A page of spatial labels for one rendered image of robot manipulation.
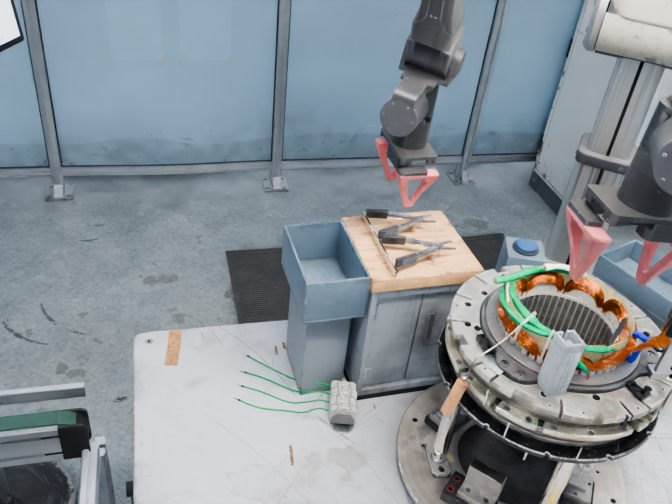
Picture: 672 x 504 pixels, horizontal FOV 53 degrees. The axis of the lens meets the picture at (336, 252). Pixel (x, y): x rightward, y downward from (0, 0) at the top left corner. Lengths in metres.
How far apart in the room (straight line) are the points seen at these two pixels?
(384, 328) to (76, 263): 1.92
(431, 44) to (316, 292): 0.41
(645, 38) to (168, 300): 1.95
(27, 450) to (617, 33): 1.24
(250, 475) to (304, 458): 0.10
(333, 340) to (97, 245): 1.93
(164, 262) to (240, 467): 1.78
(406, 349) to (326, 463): 0.24
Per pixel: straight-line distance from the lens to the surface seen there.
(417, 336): 1.22
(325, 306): 1.10
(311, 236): 1.22
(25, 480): 2.19
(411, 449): 1.20
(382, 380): 1.28
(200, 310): 2.63
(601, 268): 1.31
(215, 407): 1.26
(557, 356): 0.90
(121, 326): 2.59
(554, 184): 3.56
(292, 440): 1.21
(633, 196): 0.74
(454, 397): 0.97
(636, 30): 1.28
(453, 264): 1.16
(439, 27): 0.98
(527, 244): 1.30
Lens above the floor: 1.73
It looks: 36 degrees down
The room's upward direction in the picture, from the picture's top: 7 degrees clockwise
